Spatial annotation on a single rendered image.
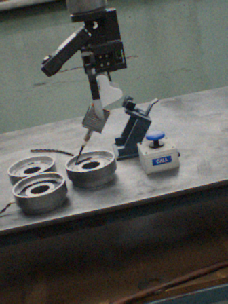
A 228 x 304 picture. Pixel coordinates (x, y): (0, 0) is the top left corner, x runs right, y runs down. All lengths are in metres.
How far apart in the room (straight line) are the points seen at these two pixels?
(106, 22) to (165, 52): 1.72
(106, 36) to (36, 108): 1.72
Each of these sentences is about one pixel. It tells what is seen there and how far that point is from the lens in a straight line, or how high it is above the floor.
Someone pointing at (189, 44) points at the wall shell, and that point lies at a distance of 2.61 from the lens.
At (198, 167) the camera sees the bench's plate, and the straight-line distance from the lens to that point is 0.92.
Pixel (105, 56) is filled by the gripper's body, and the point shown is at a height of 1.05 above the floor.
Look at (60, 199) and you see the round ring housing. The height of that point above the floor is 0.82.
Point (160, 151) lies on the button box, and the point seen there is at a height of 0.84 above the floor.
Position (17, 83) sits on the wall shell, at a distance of 2.53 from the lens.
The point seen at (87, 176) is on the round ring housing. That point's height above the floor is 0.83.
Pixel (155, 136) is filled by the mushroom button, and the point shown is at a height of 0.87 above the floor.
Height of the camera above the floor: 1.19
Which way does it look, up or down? 21 degrees down
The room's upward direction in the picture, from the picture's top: 11 degrees counter-clockwise
